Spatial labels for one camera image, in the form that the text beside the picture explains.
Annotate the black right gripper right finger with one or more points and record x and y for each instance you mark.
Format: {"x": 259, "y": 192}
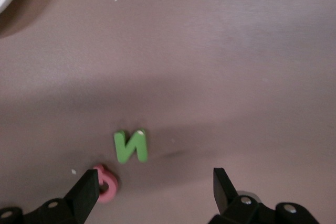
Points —
{"x": 225, "y": 197}

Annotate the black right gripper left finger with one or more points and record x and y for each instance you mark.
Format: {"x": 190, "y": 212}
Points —
{"x": 84, "y": 197}

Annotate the pink letter Q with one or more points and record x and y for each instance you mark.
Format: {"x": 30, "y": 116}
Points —
{"x": 111, "y": 190}

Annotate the green letter N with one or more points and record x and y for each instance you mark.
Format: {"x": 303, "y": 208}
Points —
{"x": 131, "y": 148}

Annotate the brown table cover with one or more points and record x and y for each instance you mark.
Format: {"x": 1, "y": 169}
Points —
{"x": 210, "y": 51}

